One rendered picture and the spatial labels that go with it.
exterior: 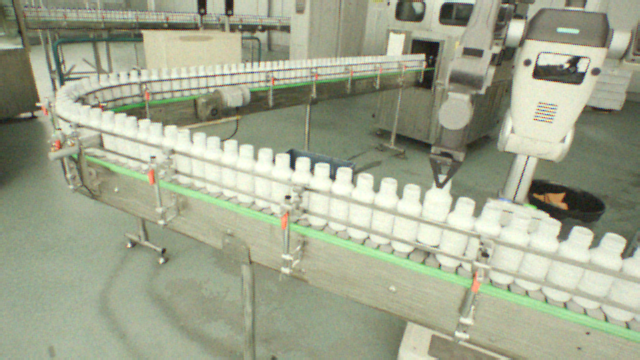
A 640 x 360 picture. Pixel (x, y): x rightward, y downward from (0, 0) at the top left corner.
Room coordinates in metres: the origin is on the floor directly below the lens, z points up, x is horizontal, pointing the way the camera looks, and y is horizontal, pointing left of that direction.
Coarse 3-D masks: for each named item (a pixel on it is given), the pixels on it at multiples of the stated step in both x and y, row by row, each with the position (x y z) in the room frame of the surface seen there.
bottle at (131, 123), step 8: (128, 120) 1.09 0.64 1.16; (136, 120) 1.12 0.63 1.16; (128, 128) 1.09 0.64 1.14; (136, 128) 1.10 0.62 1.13; (128, 136) 1.08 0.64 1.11; (136, 136) 1.09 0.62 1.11; (128, 144) 1.08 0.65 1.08; (136, 144) 1.08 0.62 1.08; (128, 152) 1.08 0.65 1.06; (136, 152) 1.08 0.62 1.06; (128, 160) 1.08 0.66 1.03
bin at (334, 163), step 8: (288, 152) 1.49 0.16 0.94; (296, 152) 1.51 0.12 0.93; (304, 152) 1.49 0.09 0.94; (312, 160) 1.48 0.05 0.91; (320, 160) 1.46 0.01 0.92; (328, 160) 1.45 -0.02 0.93; (336, 160) 1.43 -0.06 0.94; (344, 160) 1.42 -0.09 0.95; (312, 168) 1.48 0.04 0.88; (336, 168) 1.43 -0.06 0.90; (352, 168) 1.36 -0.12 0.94; (352, 176) 1.38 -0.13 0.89; (280, 280) 0.95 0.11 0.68
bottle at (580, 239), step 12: (576, 228) 0.62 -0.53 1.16; (576, 240) 0.60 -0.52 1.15; (588, 240) 0.59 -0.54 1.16; (564, 252) 0.60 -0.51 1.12; (576, 252) 0.59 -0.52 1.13; (588, 252) 0.59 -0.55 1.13; (552, 264) 0.61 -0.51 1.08; (564, 264) 0.59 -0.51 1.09; (552, 276) 0.60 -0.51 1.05; (564, 276) 0.58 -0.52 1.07; (576, 276) 0.58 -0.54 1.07; (564, 300) 0.58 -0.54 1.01
